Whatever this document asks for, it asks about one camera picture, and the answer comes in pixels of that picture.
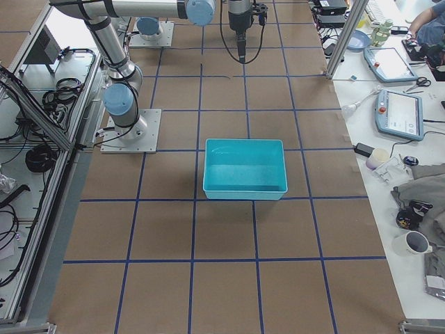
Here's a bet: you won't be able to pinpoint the teach pendant far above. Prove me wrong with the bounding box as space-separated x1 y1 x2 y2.
363 47 418 83

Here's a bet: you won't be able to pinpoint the teach pendant near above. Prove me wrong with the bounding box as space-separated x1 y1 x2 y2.
374 89 424 141

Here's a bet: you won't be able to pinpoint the black scissors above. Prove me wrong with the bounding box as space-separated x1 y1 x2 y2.
404 77 431 93

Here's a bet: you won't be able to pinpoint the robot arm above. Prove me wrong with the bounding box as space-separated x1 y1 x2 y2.
49 1 215 140
136 1 254 64

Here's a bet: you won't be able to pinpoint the light blue plastic bin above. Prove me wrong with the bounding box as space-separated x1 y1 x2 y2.
202 138 288 200

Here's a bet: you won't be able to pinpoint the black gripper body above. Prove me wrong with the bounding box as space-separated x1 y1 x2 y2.
236 31 246 60

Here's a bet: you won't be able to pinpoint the teach pendant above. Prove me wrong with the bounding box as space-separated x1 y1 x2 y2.
363 47 418 83
374 89 424 141

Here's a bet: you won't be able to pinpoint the grey cloth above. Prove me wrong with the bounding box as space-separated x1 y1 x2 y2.
391 164 444 248

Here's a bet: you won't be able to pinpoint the blue plate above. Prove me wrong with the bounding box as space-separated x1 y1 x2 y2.
347 30 371 51

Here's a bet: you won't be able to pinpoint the person at desk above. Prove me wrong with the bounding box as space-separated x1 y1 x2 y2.
407 1 444 45

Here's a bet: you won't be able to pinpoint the white mug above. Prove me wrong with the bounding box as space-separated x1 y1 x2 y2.
391 231 432 256

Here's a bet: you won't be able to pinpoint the aluminium frame post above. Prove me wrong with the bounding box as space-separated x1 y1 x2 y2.
325 0 368 79

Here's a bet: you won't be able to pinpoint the green figurine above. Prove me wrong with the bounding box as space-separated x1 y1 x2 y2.
371 19 393 47

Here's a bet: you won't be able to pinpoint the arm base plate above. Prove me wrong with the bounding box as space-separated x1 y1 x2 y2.
129 17 174 49
100 109 161 154

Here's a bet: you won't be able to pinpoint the white paper cup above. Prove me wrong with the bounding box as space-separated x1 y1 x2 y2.
365 148 390 170

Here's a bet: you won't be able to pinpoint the coiled black cable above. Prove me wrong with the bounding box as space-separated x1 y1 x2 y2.
24 142 58 173

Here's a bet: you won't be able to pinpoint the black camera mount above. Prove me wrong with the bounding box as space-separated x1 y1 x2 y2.
252 1 268 26

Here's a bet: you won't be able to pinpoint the black power adapter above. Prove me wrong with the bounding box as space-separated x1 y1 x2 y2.
353 143 375 158

